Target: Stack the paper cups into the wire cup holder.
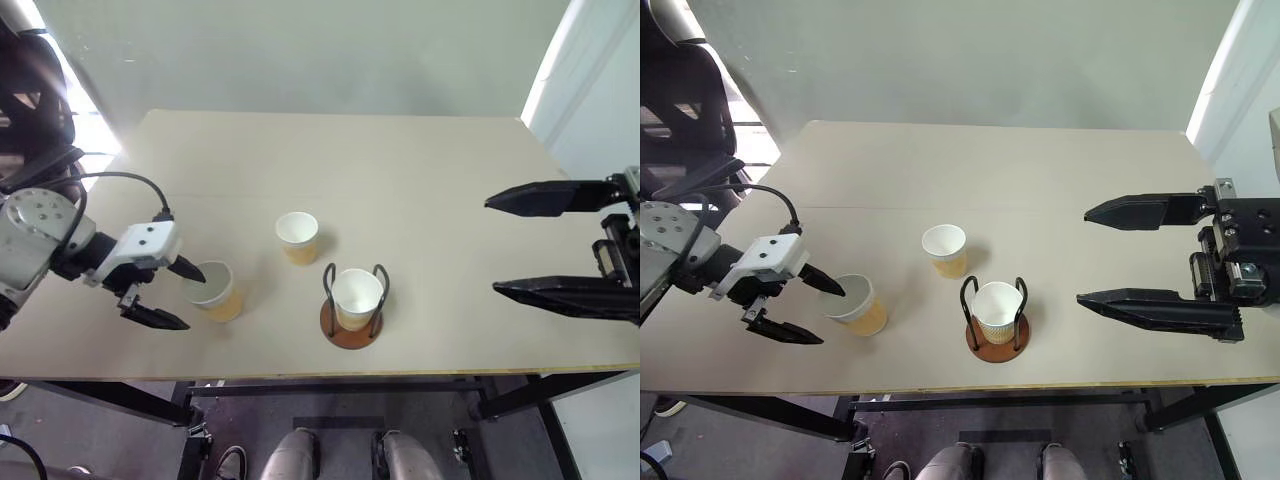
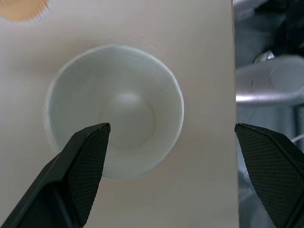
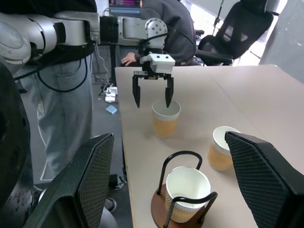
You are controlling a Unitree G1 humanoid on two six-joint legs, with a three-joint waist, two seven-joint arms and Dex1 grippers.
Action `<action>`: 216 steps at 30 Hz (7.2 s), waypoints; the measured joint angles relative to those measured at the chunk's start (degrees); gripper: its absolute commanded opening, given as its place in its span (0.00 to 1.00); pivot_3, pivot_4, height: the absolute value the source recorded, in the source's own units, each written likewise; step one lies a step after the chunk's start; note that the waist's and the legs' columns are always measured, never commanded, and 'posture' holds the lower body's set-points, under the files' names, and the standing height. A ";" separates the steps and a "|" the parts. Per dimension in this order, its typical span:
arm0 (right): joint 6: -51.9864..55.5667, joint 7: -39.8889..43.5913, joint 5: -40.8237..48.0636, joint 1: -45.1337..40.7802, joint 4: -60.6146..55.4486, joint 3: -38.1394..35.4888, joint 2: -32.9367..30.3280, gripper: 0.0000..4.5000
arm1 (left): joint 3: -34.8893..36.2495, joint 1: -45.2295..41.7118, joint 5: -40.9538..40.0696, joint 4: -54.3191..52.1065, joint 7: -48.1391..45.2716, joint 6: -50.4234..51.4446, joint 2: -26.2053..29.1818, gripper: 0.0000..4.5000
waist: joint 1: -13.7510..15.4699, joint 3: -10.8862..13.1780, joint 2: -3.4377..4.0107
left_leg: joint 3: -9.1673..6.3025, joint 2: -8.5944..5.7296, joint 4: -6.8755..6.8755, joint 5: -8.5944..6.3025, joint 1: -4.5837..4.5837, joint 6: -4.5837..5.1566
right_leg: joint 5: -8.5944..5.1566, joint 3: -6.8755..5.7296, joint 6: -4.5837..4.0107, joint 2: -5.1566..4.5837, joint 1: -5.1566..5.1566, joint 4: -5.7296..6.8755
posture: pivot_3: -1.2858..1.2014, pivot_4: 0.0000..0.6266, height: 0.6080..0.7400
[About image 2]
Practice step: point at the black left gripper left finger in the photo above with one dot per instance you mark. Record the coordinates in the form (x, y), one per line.
(61, 180)

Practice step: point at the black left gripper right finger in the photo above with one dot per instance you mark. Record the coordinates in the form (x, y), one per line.
(273, 166)

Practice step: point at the white paper cup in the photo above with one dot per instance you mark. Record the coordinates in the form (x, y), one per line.
(133, 99)

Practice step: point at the silver robot body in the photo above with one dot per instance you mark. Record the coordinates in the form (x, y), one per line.
(270, 83)

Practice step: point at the round wooden base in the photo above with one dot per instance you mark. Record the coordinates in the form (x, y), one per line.
(21, 9)

